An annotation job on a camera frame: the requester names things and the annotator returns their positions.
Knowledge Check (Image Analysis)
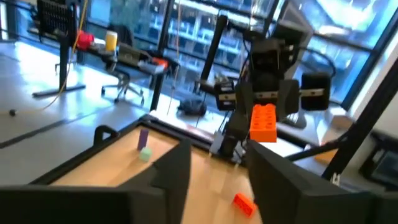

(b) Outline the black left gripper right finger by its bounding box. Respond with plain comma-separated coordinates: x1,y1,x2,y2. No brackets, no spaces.
247,140,398,224

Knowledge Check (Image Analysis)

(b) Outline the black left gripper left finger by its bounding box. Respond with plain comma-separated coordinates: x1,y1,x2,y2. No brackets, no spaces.
0,139,192,224

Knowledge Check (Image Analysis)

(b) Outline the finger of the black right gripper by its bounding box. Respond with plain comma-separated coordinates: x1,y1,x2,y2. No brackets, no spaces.
275,78,300,121
228,81,254,141

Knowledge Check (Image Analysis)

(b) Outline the orange studded toy brick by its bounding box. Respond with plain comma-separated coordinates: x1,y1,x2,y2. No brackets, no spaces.
232,192,258,218
249,103,279,144

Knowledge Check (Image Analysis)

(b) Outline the light green cube block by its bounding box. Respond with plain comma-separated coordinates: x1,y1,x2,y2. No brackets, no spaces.
138,147,154,163

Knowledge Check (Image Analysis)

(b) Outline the purple rectangular block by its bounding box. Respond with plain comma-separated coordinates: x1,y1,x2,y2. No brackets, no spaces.
137,128,150,151

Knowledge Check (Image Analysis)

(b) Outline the black bag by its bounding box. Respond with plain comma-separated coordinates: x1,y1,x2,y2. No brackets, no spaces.
177,98,208,117

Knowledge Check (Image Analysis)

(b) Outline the black desk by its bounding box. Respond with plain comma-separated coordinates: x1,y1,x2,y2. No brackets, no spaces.
76,40,182,112

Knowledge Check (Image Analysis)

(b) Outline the white orange box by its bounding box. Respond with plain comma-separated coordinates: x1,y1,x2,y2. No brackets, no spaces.
137,57,170,75

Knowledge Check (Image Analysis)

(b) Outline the black office chair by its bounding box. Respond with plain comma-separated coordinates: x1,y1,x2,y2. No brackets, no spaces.
101,24,146,106

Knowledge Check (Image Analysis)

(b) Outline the yellow plastic container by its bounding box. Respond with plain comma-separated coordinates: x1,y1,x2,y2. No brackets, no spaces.
104,30,119,52

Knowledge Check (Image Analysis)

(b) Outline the red plastic container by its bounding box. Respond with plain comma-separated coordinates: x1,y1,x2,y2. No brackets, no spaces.
76,30,95,52

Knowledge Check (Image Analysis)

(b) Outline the black perforated panel stand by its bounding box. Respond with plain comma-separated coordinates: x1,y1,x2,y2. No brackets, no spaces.
32,0,87,98

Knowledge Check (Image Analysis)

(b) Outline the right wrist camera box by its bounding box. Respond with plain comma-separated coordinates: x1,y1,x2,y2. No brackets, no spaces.
250,39,282,75

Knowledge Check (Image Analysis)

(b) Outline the black aluminium table frame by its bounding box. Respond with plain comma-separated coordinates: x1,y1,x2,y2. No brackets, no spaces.
29,58,398,187

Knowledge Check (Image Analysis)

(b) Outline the black arched frame bracket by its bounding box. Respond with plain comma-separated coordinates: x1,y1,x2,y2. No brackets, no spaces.
93,124,121,146

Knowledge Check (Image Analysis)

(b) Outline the yellow hanging cable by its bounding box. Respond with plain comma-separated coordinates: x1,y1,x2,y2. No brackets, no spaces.
0,0,90,115

